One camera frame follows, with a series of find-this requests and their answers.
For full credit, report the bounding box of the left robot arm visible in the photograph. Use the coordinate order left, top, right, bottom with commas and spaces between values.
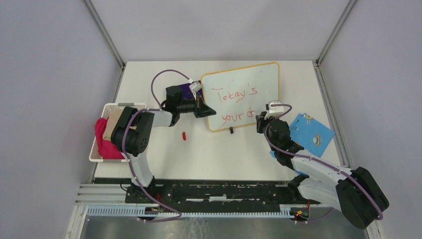
111, 86, 216, 203

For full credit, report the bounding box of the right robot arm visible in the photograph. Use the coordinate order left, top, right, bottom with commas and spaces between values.
255, 112, 390, 229

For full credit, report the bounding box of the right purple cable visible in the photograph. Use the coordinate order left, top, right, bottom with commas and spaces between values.
264, 104, 385, 225

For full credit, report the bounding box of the pink cloth in basket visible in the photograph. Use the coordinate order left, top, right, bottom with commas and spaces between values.
94, 118, 124, 160

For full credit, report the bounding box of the yellow framed whiteboard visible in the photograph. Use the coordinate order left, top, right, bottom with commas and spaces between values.
201, 62, 280, 131

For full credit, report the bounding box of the white cable comb strip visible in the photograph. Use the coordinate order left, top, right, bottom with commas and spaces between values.
86, 206, 294, 219

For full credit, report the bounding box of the blue patterned cloth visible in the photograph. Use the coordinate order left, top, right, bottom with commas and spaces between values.
277, 113, 335, 157

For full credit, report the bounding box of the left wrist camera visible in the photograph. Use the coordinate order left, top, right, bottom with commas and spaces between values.
188, 78, 203, 98

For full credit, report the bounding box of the beige cloth in basket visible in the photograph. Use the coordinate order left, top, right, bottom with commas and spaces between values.
102, 109, 123, 141

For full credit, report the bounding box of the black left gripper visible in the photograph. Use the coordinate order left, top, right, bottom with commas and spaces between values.
177, 94, 216, 119

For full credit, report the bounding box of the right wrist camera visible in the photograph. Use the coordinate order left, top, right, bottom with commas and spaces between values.
264, 101, 285, 119

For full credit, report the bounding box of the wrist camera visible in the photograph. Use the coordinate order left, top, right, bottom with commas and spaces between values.
188, 78, 203, 98
264, 101, 285, 119

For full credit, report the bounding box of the white plastic basket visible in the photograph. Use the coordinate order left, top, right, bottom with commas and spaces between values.
89, 103, 146, 163

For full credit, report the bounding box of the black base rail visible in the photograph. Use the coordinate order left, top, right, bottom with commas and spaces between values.
125, 179, 319, 214

